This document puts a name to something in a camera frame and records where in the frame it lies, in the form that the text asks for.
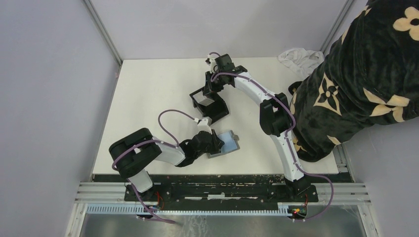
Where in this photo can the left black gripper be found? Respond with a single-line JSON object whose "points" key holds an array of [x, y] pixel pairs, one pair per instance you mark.
{"points": [[217, 141]]}

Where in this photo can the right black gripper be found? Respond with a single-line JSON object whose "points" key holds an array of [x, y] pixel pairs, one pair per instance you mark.
{"points": [[209, 87]]}

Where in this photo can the grey leather card holder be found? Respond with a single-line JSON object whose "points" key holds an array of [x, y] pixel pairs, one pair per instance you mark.
{"points": [[231, 144]]}

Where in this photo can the stack of credit cards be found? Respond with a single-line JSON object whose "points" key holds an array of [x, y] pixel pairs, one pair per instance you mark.
{"points": [[201, 99]]}

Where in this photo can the black plastic card box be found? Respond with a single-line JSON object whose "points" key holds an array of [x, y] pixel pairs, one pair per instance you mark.
{"points": [[216, 111]]}

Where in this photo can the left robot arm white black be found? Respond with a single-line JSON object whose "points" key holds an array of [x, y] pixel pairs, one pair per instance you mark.
{"points": [[133, 153]]}

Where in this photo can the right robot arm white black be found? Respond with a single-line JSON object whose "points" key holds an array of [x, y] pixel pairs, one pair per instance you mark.
{"points": [[275, 117]]}

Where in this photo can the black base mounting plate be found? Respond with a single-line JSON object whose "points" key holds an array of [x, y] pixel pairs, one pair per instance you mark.
{"points": [[227, 192]]}

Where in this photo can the white crumpled cloth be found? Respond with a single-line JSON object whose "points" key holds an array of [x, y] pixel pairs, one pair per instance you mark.
{"points": [[300, 61]]}

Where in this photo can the black floral plush blanket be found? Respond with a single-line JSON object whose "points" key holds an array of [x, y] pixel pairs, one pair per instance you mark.
{"points": [[370, 76]]}

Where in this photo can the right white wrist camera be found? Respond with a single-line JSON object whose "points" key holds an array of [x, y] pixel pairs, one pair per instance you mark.
{"points": [[210, 61]]}

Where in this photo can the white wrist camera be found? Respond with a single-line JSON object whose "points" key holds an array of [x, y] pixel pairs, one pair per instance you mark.
{"points": [[204, 124], [210, 61]]}

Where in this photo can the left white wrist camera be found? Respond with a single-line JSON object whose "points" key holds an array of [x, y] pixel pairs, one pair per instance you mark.
{"points": [[204, 124]]}

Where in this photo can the grey slotted cable duct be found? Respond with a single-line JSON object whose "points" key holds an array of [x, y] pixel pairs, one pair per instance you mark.
{"points": [[137, 209]]}

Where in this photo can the aluminium frame rail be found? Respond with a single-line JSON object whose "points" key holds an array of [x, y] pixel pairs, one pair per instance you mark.
{"points": [[343, 190]]}

